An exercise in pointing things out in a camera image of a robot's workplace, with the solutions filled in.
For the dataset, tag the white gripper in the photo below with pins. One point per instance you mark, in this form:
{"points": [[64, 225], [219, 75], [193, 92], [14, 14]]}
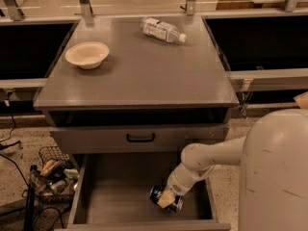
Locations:
{"points": [[175, 186]]}

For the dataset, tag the blue pepsi can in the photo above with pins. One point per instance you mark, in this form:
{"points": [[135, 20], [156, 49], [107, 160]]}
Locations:
{"points": [[157, 191]]}

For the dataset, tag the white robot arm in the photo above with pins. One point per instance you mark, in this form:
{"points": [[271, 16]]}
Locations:
{"points": [[273, 162]]}

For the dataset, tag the open grey middle drawer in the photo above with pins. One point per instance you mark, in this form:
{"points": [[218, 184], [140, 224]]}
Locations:
{"points": [[113, 194]]}

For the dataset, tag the closed grey top drawer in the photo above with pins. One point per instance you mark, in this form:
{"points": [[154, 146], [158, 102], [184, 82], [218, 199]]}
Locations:
{"points": [[112, 139]]}

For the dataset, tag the grey drawer cabinet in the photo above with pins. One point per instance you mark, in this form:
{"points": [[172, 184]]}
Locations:
{"points": [[125, 123]]}

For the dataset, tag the white paper bowl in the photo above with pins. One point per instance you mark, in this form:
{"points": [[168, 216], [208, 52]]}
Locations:
{"points": [[87, 55]]}

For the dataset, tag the clear plastic water bottle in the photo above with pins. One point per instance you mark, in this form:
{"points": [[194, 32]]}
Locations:
{"points": [[161, 30]]}

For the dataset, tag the black drawer handle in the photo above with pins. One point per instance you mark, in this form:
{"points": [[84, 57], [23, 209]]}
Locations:
{"points": [[141, 138]]}

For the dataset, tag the wire basket of items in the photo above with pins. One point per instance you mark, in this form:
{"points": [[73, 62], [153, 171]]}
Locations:
{"points": [[57, 178]]}

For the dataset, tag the black stand post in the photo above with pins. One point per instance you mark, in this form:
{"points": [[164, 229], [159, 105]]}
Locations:
{"points": [[29, 210]]}

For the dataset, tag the metal railing frame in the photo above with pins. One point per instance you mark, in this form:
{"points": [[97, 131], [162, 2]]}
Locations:
{"points": [[154, 4]]}

